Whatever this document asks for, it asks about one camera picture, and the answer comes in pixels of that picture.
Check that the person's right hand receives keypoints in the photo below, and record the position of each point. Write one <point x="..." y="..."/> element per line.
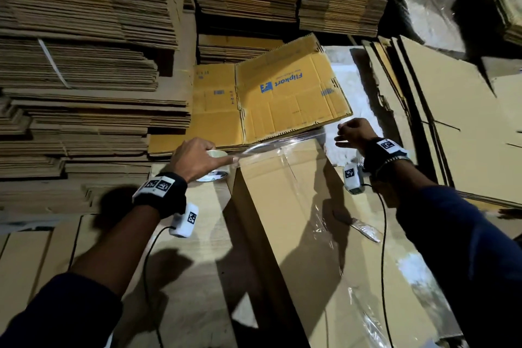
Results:
<point x="357" y="133"/>

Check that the person's left hand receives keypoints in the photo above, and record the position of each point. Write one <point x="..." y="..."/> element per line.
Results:
<point x="196" y="160"/>

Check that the plywood work board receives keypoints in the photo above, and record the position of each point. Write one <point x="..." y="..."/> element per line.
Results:
<point x="196" y="278"/>

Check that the small metal cutter blade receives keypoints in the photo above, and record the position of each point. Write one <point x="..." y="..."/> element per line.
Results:
<point x="359" y="228"/>

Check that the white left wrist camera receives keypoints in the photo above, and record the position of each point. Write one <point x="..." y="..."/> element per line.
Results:
<point x="184" y="220"/>

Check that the white plastic sack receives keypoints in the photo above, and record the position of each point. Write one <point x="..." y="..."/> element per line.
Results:
<point x="351" y="91"/>

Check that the stacks of flat cardboard bundles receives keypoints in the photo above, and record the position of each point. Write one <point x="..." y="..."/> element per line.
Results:
<point x="81" y="58"/>

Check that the black right wrist band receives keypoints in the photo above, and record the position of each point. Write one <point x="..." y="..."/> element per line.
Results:
<point x="385" y="156"/>

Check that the clear plastic sheet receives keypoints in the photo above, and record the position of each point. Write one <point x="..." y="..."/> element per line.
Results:
<point x="431" y="17"/>

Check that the black wrist band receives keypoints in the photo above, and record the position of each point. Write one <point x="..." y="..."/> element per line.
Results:
<point x="385" y="156"/>
<point x="160" y="194"/>

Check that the yellow carton with blue print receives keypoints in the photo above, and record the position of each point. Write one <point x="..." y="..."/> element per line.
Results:
<point x="289" y="87"/>

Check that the pile of brown cartons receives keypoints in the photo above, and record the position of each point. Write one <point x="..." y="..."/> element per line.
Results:
<point x="465" y="123"/>

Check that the person's right forearm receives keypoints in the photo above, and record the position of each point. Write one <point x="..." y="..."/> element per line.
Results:
<point x="465" y="254"/>

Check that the person's left forearm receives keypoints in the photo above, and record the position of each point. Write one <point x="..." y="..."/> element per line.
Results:
<point x="81" y="278"/>

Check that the black left wrist band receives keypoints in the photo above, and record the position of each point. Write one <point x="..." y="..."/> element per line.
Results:
<point x="160" y="194"/>

